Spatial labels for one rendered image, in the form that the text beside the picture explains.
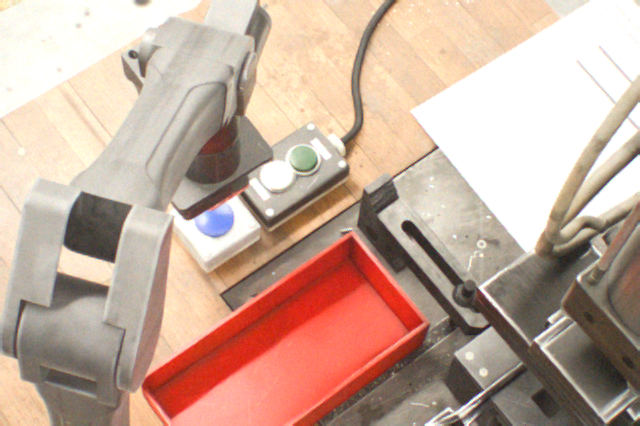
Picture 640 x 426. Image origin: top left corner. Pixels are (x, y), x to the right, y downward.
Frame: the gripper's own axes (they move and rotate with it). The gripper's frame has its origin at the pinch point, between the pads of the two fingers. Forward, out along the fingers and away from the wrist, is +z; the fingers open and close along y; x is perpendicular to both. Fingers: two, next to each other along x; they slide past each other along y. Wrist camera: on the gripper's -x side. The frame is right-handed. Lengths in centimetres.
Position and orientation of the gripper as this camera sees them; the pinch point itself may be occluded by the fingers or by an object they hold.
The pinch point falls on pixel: (211, 199)
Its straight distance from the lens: 119.0
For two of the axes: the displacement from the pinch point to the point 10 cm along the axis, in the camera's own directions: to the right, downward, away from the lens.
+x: 5.9, 7.5, -3.2
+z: -0.5, 4.2, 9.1
